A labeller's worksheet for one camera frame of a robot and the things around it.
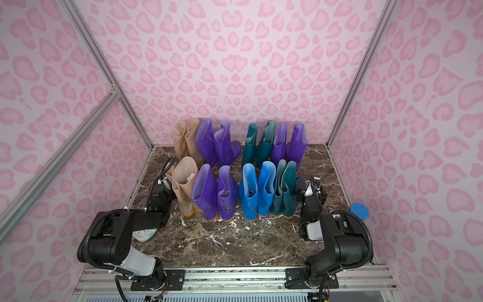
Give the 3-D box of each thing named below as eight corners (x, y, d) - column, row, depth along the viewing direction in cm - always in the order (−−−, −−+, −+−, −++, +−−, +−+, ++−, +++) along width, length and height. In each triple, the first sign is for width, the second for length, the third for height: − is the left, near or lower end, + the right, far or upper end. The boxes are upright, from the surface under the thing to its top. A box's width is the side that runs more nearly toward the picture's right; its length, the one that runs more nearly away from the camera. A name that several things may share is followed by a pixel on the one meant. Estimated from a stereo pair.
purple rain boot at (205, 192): (204, 226, 89) (190, 198, 69) (209, 196, 100) (198, 163, 79) (221, 226, 89) (212, 198, 69) (224, 195, 100) (217, 163, 79)
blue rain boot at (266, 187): (258, 222, 90) (261, 194, 69) (257, 193, 100) (259, 161, 79) (272, 222, 90) (278, 194, 69) (269, 193, 100) (274, 161, 79)
